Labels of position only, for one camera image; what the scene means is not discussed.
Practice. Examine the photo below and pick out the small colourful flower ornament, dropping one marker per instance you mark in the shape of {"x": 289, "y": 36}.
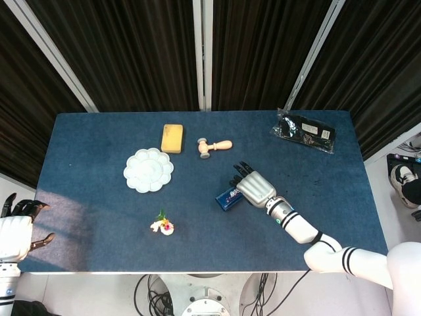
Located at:
{"x": 164, "y": 226}

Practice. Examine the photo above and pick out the white and black sneaker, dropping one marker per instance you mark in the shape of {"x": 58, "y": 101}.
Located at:
{"x": 402, "y": 177}

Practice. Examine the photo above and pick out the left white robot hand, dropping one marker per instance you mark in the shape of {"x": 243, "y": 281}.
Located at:
{"x": 13, "y": 237}

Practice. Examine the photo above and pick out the white frame post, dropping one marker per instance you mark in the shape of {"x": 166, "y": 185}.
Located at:
{"x": 394, "y": 145}
{"x": 312, "y": 49}
{"x": 202, "y": 52}
{"x": 52, "y": 52}

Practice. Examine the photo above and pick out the blue glasses case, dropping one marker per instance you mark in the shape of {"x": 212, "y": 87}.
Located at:
{"x": 225, "y": 199}

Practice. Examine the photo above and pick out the blue felt table cloth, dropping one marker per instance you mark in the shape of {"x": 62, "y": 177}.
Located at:
{"x": 98, "y": 158}

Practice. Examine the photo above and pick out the yellow sponge block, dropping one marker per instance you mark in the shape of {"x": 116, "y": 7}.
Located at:
{"x": 172, "y": 138}

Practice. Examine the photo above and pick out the black item in plastic bag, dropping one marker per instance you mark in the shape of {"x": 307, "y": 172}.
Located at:
{"x": 304, "y": 130}

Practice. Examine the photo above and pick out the small wooden mallet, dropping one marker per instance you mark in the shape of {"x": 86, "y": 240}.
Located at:
{"x": 217, "y": 145}

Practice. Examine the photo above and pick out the black electronic device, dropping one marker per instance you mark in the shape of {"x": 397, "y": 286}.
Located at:
{"x": 403, "y": 159}

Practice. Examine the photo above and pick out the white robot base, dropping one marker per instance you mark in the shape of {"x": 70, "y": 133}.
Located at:
{"x": 204, "y": 296}

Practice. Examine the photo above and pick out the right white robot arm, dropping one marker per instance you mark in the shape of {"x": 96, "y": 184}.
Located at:
{"x": 299, "y": 227}

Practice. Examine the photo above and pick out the white flower-shaped palette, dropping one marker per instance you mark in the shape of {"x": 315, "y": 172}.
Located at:
{"x": 148, "y": 169}

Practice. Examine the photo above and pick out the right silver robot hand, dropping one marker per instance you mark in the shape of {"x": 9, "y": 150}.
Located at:
{"x": 256, "y": 189}

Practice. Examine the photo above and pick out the black curtain panel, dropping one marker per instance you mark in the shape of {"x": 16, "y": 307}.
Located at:
{"x": 371, "y": 66}
{"x": 23, "y": 115}
{"x": 125, "y": 52}
{"x": 260, "y": 52}

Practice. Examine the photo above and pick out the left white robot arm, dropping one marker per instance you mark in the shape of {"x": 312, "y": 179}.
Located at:
{"x": 8, "y": 283}

